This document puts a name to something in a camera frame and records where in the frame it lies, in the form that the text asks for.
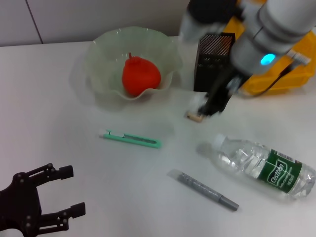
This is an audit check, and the black mesh pen holder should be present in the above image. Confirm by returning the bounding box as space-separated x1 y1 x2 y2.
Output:
193 32 237 92

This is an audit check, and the grey marker pen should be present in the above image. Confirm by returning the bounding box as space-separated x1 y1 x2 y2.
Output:
167 169 239 212

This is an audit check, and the pale green glass fruit plate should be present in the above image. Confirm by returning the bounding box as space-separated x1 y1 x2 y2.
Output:
85 26 183 101

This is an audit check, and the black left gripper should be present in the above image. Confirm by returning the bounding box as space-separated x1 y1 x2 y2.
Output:
0 163 86 237

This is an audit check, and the white paper ball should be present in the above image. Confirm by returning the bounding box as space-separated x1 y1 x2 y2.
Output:
189 95 208 112

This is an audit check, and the green utility knife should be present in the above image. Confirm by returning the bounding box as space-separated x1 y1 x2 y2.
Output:
98 128 162 150

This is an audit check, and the beige eraser with barcode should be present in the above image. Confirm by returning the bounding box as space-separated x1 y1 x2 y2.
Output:
185 111 205 123

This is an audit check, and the yellow plastic bin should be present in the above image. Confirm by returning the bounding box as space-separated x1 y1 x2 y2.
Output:
223 14 316 96

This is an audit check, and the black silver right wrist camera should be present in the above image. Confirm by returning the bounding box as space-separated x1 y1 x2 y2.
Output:
179 0 239 41

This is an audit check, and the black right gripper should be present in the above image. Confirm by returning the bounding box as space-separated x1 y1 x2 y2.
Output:
199 71 247 117

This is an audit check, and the red-orange toy orange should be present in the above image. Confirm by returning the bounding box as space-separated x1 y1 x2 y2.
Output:
122 52 162 97

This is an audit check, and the clear green-label water bottle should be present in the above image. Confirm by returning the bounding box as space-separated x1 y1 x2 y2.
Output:
213 134 316 201

